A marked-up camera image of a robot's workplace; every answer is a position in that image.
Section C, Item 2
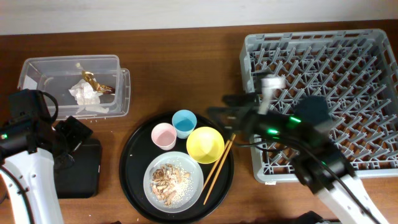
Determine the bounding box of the yellow bowl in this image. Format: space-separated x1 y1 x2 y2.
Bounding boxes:
186 127 224 164

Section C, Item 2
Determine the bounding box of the grey dishwasher rack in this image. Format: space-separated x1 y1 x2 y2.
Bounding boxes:
239 29 397 178

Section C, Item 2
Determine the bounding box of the gold snack wrapper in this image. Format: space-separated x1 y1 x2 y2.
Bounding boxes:
81 70 116 95

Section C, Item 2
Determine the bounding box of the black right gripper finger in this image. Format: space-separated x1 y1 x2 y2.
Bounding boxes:
222 93 258 106
206 107 244 128

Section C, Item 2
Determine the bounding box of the black square bin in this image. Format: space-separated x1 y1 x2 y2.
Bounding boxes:
55 138 102 199

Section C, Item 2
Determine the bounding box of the clear plastic waste bin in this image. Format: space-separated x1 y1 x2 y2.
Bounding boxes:
17 55 131 120

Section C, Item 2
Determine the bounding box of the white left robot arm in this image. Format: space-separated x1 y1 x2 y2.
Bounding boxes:
1 89 93 223

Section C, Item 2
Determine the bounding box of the white tissue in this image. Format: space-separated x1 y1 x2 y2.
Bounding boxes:
69 79 109 114

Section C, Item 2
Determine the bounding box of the grey plate with food scraps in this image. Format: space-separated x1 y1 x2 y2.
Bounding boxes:
143 151 204 213

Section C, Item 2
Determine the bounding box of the wooden chopstick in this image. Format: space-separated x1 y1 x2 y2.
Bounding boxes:
203 135 234 195
202 134 236 205

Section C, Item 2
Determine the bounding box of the pink cup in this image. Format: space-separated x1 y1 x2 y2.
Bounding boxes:
151 123 177 151

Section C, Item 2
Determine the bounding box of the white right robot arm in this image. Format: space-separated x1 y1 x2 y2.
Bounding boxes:
207 75 387 223

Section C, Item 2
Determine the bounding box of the light blue cup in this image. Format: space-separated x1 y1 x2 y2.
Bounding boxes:
172 110 197 139

